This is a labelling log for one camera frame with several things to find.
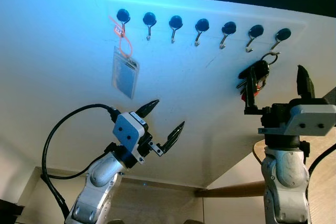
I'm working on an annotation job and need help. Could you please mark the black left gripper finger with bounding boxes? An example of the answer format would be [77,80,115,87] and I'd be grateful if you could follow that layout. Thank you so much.
[135,99,160,120]
[159,121,186,155]

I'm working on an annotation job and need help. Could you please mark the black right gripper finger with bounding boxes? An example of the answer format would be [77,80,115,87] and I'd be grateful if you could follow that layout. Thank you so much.
[244,72,258,111]
[296,65,316,101]

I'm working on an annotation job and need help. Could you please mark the black and red key bunch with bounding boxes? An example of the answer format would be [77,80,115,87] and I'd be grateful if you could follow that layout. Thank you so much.
[236,52,280,104]

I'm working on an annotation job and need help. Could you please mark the clear badge holder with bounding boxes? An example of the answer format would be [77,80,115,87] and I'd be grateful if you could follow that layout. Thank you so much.
[111,46,140,100]

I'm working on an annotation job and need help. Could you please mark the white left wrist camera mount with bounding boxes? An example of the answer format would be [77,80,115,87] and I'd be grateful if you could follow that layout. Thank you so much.
[112,111,148,164]

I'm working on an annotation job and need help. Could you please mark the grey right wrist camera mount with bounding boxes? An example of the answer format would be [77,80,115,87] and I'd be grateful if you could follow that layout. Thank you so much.
[257,103,336,136]

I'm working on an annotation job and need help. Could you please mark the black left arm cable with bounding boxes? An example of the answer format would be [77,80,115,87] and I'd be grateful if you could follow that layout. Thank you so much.
[41,103,122,219]

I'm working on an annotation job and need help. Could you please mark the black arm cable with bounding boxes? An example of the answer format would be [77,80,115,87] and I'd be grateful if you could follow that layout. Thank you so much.
[41,103,122,219]
[307,144,336,177]

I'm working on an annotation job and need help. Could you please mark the black knob metal wall hook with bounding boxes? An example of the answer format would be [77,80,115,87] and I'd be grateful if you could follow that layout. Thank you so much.
[244,24,265,54]
[168,15,184,44]
[219,21,237,50]
[115,8,131,38]
[270,28,292,57]
[142,12,158,41]
[194,18,211,47]

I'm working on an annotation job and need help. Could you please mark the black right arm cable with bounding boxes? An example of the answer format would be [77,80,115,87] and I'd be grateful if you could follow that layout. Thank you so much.
[307,144,336,177]

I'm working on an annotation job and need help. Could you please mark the white hook rail board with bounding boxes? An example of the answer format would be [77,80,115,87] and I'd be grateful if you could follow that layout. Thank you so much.
[105,0,308,51]

